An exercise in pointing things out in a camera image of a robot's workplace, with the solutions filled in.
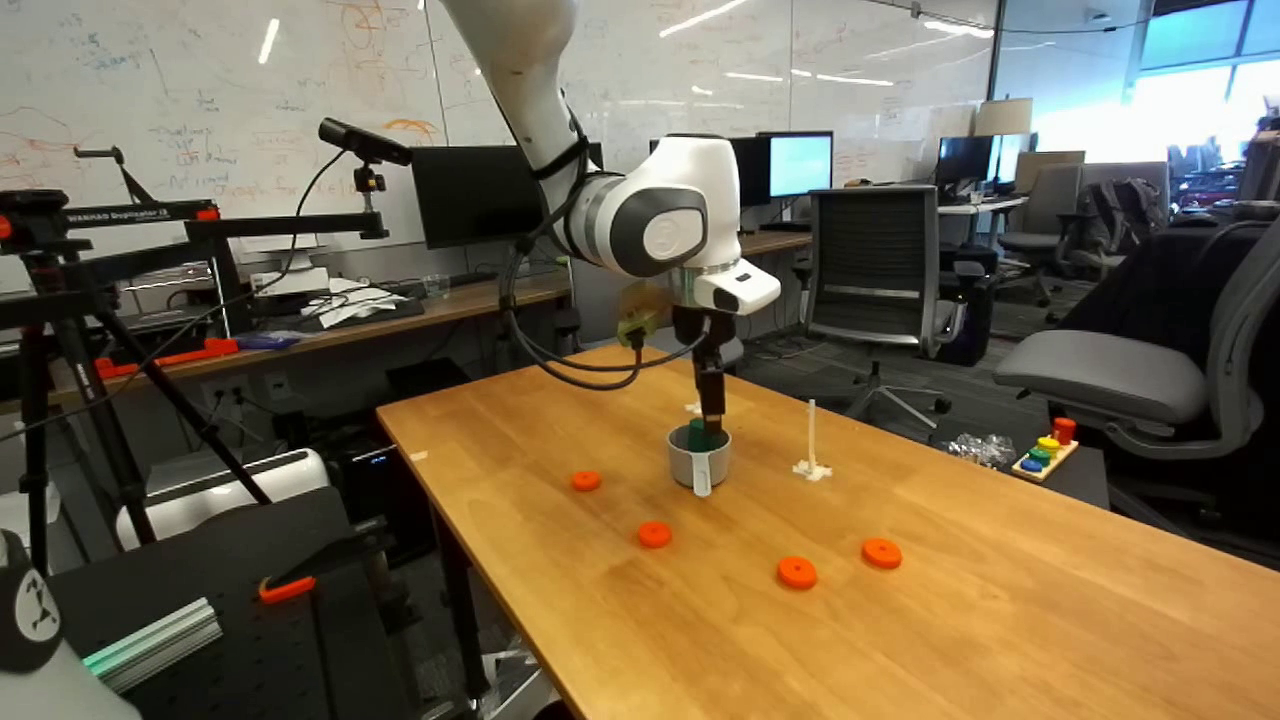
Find grey measuring cup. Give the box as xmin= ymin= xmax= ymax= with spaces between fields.
xmin=664 ymin=419 xmax=736 ymax=501

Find wrist camera with tan mount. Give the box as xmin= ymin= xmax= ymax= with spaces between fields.
xmin=613 ymin=310 xmax=668 ymax=352

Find dark computer monitor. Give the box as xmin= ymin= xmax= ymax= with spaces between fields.
xmin=736 ymin=136 xmax=773 ymax=215

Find aluminium bar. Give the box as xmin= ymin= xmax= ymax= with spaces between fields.
xmin=76 ymin=591 xmax=229 ymax=698

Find black mesh office chair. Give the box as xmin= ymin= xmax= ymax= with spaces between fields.
xmin=802 ymin=184 xmax=961 ymax=434

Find black camera tripod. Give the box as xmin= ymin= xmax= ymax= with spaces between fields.
xmin=0 ymin=142 xmax=397 ymax=575

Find large dark monitor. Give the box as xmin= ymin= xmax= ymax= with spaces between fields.
xmin=408 ymin=142 xmax=554 ymax=251

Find lit computer monitor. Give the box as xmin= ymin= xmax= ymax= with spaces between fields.
xmin=765 ymin=130 xmax=839 ymax=204

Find orange red clamp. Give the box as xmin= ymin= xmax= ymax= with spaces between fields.
xmin=92 ymin=333 xmax=246 ymax=390

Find distant computer monitor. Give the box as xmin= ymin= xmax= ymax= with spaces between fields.
xmin=933 ymin=131 xmax=1002 ymax=204

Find black cart with orange handle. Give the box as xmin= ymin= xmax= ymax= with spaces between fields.
xmin=51 ymin=486 xmax=443 ymax=720

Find distant grey office chair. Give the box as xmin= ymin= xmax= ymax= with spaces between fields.
xmin=998 ymin=150 xmax=1092 ymax=275

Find colourful stacking toy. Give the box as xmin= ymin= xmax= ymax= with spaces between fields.
xmin=1007 ymin=412 xmax=1085 ymax=486

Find white papers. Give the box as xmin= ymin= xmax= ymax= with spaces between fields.
xmin=253 ymin=265 xmax=413 ymax=333

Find white box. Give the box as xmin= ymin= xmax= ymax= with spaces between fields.
xmin=114 ymin=444 xmax=336 ymax=554

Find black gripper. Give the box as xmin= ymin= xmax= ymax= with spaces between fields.
xmin=671 ymin=310 xmax=736 ymax=429

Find clear plastic pieces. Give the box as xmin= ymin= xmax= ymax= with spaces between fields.
xmin=948 ymin=429 xmax=1019 ymax=474

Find beige lampshade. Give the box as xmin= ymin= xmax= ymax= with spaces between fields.
xmin=971 ymin=97 xmax=1041 ymax=142

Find black stereo camera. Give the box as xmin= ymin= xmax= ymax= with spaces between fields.
xmin=315 ymin=114 xmax=417 ymax=171

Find black side table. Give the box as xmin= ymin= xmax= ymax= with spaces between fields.
xmin=917 ymin=419 xmax=1112 ymax=514

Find long wooden desk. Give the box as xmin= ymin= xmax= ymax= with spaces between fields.
xmin=51 ymin=273 xmax=575 ymax=404

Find black cap with white logo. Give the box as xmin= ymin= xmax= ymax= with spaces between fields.
xmin=0 ymin=530 xmax=67 ymax=675

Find white peg stand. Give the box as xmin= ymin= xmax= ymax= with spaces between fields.
xmin=788 ymin=395 xmax=838 ymax=486

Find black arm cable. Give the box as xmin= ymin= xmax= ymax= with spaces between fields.
xmin=498 ymin=131 xmax=705 ymax=395

